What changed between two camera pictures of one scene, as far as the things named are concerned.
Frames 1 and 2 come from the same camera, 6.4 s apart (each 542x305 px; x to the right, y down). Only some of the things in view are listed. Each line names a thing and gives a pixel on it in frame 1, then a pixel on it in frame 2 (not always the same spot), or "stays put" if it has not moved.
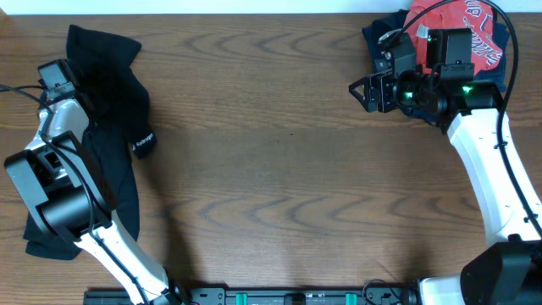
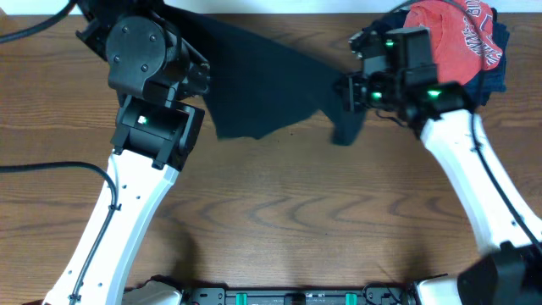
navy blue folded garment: [377, 27] stays put
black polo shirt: [120, 127] → [262, 79]
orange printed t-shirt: [477, 15] stays put
